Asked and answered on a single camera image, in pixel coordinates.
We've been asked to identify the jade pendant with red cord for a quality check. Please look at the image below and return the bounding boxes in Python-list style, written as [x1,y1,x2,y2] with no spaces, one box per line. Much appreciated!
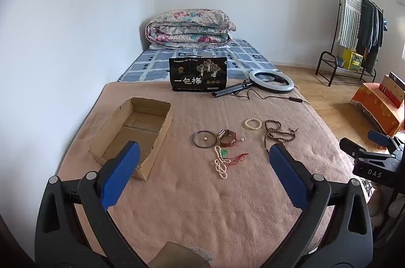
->
[220,148,249,166]

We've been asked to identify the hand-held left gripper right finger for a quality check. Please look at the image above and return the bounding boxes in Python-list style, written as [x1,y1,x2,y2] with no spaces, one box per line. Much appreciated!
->
[269,142,374,268]

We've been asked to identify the black metal shoe rack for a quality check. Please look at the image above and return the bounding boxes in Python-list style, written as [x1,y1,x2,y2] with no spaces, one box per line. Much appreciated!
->
[316,51,377,87]

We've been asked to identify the black snack bag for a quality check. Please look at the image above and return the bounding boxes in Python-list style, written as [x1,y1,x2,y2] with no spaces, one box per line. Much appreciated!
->
[169,57,229,92]

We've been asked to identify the folded floral quilt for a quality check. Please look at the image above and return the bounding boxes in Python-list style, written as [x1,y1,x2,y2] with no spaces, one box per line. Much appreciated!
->
[145,8,237,49]

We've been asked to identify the pink blanket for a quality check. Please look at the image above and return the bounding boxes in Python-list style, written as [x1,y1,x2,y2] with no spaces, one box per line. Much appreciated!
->
[57,80,359,268]

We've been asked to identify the black cable with switch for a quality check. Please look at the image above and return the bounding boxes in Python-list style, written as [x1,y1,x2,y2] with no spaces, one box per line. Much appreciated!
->
[234,88,309,104]

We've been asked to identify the brown cloth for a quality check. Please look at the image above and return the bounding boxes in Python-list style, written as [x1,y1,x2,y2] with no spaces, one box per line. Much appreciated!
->
[152,241,211,268]

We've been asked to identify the striped hanging cloth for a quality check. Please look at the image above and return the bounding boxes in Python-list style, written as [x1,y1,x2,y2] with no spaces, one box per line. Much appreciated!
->
[336,0,364,49]

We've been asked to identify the cardboard box with dark lid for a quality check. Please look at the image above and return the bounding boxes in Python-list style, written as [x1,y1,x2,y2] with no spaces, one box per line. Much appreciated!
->
[381,71,405,109]

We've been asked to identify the brown wooden bead necklace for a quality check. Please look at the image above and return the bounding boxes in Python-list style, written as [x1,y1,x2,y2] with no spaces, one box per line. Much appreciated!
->
[264,119,299,150]

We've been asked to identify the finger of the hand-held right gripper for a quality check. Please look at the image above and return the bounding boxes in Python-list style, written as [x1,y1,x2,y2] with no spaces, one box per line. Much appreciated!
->
[368,130,403,152]
[339,137,371,162]

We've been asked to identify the black folded tripod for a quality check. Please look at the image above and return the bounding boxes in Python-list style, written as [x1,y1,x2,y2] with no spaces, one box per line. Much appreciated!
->
[212,81,254,98]

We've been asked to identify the brown strap wristwatch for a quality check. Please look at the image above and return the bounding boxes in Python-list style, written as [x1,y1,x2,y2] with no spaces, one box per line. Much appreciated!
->
[216,129,237,147]

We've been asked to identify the dark hanging clothes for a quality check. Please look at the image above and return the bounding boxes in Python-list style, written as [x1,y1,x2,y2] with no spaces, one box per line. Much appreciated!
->
[356,0,385,73]

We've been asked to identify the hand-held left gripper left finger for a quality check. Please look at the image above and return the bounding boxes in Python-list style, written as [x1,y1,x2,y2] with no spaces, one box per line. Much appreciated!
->
[34,140,155,268]

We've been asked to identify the white ring light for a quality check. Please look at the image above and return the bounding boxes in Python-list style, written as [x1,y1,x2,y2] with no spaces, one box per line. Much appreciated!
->
[249,69,295,94]

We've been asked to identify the orange covered table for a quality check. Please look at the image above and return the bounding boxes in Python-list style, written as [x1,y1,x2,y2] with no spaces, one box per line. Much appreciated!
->
[351,82,405,137]

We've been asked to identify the pearl necklace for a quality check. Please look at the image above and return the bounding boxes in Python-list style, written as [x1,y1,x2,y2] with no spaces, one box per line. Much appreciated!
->
[213,145,231,179]

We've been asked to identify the thin black bangle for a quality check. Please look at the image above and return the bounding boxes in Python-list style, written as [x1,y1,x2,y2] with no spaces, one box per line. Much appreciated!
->
[192,130,216,148]

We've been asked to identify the yellow box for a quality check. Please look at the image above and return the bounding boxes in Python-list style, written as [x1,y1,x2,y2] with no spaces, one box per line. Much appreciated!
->
[343,48,364,71]

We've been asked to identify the blue checkered bed sheet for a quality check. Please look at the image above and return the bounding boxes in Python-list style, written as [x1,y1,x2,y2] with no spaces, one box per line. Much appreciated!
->
[117,39,279,83]

